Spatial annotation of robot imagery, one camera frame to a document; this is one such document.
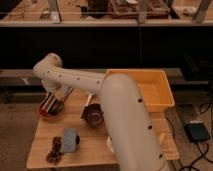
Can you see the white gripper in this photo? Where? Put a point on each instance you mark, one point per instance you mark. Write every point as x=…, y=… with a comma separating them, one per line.
x=59, y=92

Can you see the striped brown white eraser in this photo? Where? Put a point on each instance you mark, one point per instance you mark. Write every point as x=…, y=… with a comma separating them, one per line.
x=48, y=103

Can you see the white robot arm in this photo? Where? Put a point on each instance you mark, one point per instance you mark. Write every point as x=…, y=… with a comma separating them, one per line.
x=128, y=123

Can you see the green item in red bowl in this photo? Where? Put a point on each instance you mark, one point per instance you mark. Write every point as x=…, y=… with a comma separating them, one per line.
x=57, y=109

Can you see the red bowl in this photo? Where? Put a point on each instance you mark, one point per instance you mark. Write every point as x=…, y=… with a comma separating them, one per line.
x=49, y=117

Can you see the black bowl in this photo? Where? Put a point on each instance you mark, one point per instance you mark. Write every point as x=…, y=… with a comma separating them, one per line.
x=93, y=115

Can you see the grey metal tool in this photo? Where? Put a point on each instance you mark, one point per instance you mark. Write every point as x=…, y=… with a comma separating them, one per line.
x=68, y=92

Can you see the black round object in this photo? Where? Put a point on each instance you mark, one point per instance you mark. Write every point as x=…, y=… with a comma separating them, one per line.
x=77, y=139

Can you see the blue grey sponge block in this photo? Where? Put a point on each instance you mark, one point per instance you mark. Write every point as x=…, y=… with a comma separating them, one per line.
x=69, y=144

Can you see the dark grape bunch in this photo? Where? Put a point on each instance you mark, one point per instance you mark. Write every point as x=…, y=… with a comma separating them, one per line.
x=54, y=156

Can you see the white cup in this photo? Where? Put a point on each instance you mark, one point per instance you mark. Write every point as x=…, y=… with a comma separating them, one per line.
x=110, y=145

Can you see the orange plastic bin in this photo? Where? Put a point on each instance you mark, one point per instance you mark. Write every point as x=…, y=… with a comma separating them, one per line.
x=153, y=85

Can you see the yellow corn toy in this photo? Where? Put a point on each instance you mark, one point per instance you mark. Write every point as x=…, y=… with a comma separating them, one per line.
x=161, y=138

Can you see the black foot pedal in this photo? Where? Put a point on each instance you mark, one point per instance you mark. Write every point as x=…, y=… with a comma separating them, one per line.
x=196, y=132

